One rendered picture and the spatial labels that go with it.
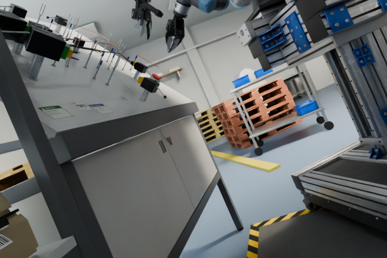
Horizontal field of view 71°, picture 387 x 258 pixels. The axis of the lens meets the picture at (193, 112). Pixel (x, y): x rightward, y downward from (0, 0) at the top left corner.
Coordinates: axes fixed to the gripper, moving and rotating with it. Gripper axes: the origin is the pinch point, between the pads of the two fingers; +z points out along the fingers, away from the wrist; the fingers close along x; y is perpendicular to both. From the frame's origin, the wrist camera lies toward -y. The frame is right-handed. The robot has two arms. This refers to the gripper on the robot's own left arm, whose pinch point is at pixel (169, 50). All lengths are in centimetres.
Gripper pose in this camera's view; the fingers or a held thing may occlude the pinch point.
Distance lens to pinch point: 145.7
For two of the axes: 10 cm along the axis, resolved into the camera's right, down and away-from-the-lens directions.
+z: -3.4, 7.8, 5.3
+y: -2.6, -6.2, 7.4
